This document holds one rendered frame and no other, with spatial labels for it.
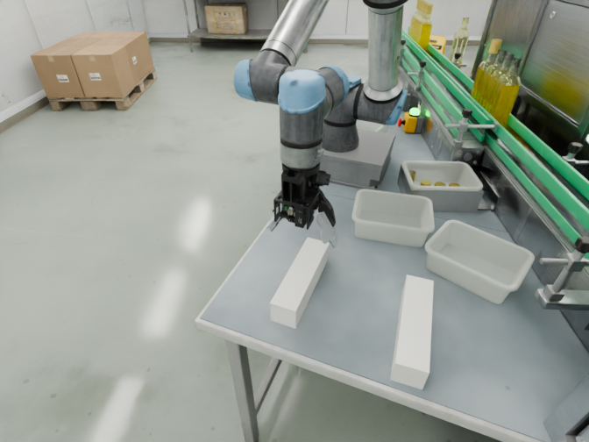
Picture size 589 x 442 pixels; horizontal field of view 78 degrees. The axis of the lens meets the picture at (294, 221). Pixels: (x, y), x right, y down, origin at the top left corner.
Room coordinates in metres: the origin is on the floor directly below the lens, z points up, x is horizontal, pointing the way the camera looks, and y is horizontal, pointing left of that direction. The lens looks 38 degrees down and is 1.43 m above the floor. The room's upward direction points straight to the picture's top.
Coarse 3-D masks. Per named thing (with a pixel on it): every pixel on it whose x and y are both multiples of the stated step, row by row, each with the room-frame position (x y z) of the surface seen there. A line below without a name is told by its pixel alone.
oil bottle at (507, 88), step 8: (504, 80) 1.21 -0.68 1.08; (512, 80) 1.20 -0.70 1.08; (520, 80) 1.20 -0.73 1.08; (496, 88) 1.24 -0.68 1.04; (504, 88) 1.20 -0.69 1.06; (512, 88) 1.20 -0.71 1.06; (496, 96) 1.22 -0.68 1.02; (504, 96) 1.20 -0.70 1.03; (512, 96) 1.20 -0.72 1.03; (496, 104) 1.20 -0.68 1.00; (504, 104) 1.20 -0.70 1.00; (512, 104) 1.20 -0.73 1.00; (488, 112) 1.24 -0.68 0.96; (496, 112) 1.20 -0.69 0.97; (504, 112) 1.20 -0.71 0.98; (504, 120) 1.20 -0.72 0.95
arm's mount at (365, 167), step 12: (360, 132) 1.31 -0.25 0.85; (372, 132) 1.31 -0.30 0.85; (384, 132) 1.31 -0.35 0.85; (360, 144) 1.21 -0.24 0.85; (372, 144) 1.21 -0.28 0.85; (384, 144) 1.21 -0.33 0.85; (324, 156) 1.12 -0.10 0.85; (336, 156) 1.11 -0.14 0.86; (348, 156) 1.11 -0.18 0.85; (360, 156) 1.11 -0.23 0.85; (372, 156) 1.11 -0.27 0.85; (384, 156) 1.11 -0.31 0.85; (324, 168) 1.12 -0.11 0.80; (336, 168) 1.11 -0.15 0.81; (348, 168) 1.09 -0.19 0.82; (360, 168) 1.08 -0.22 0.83; (372, 168) 1.06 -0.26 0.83; (384, 168) 1.14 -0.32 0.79; (336, 180) 1.11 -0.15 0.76; (348, 180) 1.09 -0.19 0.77; (360, 180) 1.07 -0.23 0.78; (372, 180) 1.07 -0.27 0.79
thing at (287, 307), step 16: (320, 240) 0.72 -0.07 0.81; (304, 256) 0.66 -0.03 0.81; (320, 256) 0.66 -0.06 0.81; (288, 272) 0.61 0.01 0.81; (304, 272) 0.61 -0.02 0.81; (320, 272) 0.65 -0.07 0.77; (288, 288) 0.56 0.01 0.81; (304, 288) 0.56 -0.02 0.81; (272, 304) 0.51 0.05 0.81; (288, 304) 0.51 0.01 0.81; (304, 304) 0.54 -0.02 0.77; (272, 320) 0.51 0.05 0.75; (288, 320) 0.50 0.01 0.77
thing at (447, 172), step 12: (408, 168) 1.10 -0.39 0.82; (420, 168) 1.09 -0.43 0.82; (432, 168) 1.09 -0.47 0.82; (444, 168) 1.09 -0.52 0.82; (456, 168) 1.09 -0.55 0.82; (468, 168) 1.05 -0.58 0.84; (408, 180) 0.98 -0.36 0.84; (420, 180) 1.09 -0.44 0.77; (432, 180) 1.09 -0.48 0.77; (444, 180) 1.09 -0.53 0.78; (456, 180) 1.08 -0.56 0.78; (468, 180) 1.02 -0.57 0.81
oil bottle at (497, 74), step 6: (498, 72) 1.28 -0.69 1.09; (504, 72) 1.26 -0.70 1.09; (492, 78) 1.29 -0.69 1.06; (498, 78) 1.26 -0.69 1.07; (492, 84) 1.28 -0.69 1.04; (486, 90) 1.30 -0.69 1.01; (492, 90) 1.27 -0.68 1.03; (486, 96) 1.29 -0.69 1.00; (486, 102) 1.28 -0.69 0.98; (486, 108) 1.26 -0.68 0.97
